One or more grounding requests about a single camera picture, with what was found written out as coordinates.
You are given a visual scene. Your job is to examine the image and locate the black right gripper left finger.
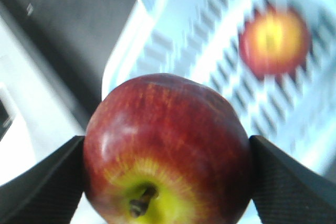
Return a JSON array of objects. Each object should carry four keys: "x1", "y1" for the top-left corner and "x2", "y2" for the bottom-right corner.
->
[{"x1": 1, "y1": 136, "x2": 84, "y2": 223}]

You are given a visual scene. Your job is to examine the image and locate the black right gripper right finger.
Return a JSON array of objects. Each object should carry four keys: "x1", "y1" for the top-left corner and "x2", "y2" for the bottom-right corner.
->
[{"x1": 249, "y1": 135, "x2": 335, "y2": 223}]

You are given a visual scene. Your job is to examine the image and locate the red apple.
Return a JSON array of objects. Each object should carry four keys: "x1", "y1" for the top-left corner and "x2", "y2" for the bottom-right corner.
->
[
  {"x1": 239, "y1": 6, "x2": 312, "y2": 80},
  {"x1": 83, "y1": 73, "x2": 254, "y2": 223}
]

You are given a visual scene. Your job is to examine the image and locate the light blue plastic basket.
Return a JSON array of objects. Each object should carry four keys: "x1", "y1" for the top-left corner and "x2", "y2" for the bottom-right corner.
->
[{"x1": 101, "y1": 0, "x2": 335, "y2": 174}]

